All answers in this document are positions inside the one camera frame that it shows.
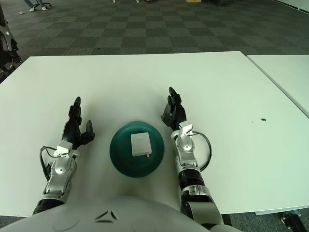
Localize white charger with prongs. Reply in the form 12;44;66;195
130;131;153;160

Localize black office chair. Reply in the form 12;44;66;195
30;0;52;9

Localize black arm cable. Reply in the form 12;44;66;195
192;131;212;172
39;145;61;181

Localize silver black standby robot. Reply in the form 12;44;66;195
0;4;21;73

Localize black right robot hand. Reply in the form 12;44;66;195
160;87;188;131

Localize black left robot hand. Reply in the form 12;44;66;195
61;96;96;149

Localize green round plate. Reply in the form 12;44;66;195
109;121;166;179

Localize silver robot torso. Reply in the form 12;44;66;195
0;196;208;232

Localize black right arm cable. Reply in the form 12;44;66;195
192;131;212;172

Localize black table foot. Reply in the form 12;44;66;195
281;212;302;229

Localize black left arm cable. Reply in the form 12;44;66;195
39;145;61;181

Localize seated person legs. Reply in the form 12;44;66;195
23;0;48;12

